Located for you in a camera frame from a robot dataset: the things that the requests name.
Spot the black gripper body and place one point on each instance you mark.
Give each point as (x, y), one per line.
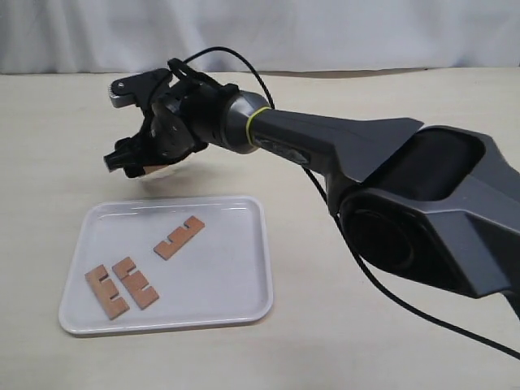
(188, 117)

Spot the brown notched wooden piece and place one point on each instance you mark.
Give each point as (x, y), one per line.
(150, 170)

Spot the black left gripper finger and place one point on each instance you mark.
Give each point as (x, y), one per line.
(124, 155)

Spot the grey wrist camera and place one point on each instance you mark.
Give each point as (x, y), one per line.
(138, 89)

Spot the white plastic tray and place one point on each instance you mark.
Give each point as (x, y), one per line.
(221, 277)

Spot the white backdrop curtain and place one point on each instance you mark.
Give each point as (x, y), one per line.
(275, 36)

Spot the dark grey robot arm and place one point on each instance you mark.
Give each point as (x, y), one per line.
(433, 204)

